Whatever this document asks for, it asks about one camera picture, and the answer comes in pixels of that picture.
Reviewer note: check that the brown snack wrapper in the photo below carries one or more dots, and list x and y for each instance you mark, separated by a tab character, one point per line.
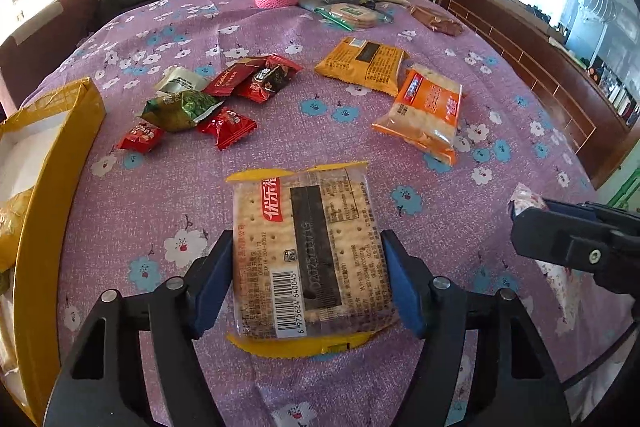
436	22

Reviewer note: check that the orange soda cracker packet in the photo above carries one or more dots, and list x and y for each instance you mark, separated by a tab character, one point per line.
425	113

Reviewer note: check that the small red candy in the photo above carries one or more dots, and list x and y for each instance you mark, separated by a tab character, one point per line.
141	138
227	127

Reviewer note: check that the red chocolate candy packet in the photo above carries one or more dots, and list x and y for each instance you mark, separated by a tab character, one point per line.
225	83

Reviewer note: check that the wooden tv cabinet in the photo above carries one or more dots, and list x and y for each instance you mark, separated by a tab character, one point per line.
597	133

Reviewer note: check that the small red candy left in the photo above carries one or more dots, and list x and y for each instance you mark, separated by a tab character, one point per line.
141	138

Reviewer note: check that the yellow snack packet in tray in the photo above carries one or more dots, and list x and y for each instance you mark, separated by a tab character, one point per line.
12	218

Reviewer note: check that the maroon armchair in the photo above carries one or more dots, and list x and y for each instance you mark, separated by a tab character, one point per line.
39	46

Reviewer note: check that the small red candy right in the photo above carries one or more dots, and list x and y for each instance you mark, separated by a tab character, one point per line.
227	127

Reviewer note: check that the dark red candy packet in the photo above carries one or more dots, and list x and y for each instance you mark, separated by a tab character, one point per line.
273	76

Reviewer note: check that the orange yellow biscuit packet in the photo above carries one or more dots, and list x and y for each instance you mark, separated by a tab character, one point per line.
364	63

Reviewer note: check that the yellow rimmed white tray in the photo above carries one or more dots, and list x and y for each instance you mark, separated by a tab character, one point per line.
44	146

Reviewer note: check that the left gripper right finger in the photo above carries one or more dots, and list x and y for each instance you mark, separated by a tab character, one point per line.
482	362

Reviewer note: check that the white small snack packet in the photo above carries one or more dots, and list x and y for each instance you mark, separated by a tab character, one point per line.
178	79

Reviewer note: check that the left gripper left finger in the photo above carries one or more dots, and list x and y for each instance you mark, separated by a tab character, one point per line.
125	340

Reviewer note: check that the green garlic pea packet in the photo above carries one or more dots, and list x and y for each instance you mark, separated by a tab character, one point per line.
180	111

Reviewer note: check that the green edged biscuit packet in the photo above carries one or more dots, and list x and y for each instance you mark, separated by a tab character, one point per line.
352	16

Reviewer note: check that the yellow edged soda cracker packet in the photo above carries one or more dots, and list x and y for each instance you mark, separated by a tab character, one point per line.
309	270

